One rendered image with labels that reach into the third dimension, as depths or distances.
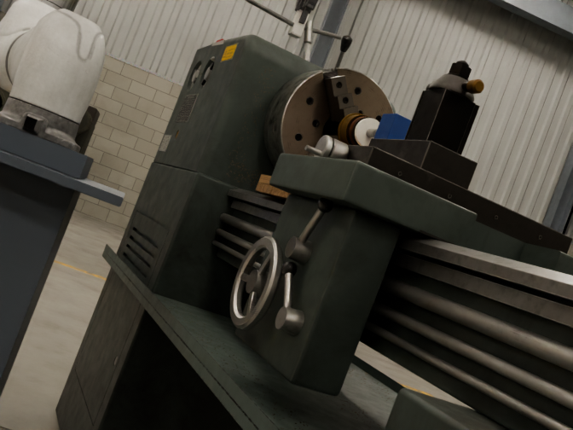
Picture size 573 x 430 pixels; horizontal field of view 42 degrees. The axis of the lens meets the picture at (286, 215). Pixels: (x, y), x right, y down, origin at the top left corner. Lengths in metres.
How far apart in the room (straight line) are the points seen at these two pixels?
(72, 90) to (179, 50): 10.41
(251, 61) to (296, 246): 0.89
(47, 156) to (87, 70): 0.21
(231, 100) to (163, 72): 10.08
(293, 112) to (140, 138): 10.05
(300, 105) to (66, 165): 0.59
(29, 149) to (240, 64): 0.63
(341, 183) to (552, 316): 0.35
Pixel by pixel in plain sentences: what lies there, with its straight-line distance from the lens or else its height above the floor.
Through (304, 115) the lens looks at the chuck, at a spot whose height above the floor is 1.08.
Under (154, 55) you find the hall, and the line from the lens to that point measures 12.01.
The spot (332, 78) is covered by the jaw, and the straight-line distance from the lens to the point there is 1.80.
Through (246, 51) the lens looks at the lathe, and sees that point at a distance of 1.94.
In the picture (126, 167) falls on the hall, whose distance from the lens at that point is 11.79.
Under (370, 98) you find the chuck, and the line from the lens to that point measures 1.89.
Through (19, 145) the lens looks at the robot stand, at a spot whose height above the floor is 0.77.
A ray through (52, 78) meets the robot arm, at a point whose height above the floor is 0.92.
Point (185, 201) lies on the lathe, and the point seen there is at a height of 0.78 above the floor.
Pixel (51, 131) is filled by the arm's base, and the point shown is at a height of 0.82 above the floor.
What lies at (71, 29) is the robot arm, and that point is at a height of 1.03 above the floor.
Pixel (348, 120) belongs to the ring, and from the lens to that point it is 1.74.
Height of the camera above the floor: 0.79
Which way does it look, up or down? 2 degrees up
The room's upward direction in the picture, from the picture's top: 21 degrees clockwise
